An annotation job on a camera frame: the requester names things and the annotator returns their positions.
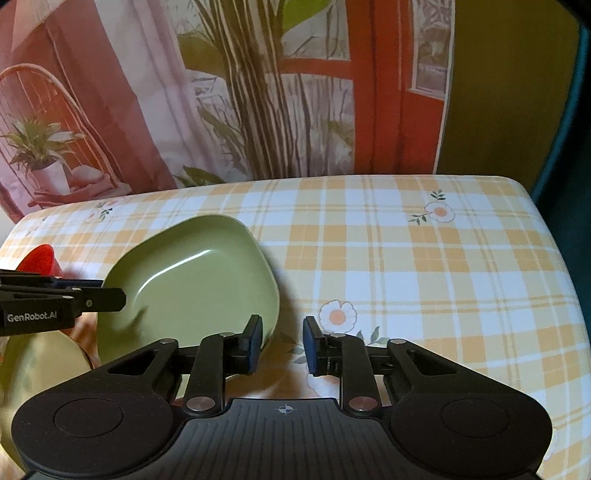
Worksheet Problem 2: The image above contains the green plastic bowl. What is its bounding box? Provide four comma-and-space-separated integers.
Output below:
95, 215, 280, 398

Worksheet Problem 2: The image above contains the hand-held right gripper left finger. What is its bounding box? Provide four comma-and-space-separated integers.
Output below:
95, 315, 264, 415

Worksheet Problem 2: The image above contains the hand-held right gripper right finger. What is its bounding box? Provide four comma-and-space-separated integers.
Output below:
302, 316, 467, 414

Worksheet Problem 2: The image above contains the red bowl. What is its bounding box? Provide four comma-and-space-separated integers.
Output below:
16, 244, 64, 280

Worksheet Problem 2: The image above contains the printed wall cloth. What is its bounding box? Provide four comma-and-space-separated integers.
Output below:
0, 0, 459, 223

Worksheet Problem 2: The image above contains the plaid floral tablecloth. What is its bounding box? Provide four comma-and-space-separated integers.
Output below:
0, 174, 581, 480

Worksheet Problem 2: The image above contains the dark teal post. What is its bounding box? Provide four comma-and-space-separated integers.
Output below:
530, 41, 591, 204

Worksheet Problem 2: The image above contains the yellow-green bowl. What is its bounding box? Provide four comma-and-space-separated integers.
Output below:
0, 330, 94, 468

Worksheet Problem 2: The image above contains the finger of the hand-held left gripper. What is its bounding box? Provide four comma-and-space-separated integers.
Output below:
0, 285, 127, 319
0, 271, 105, 290

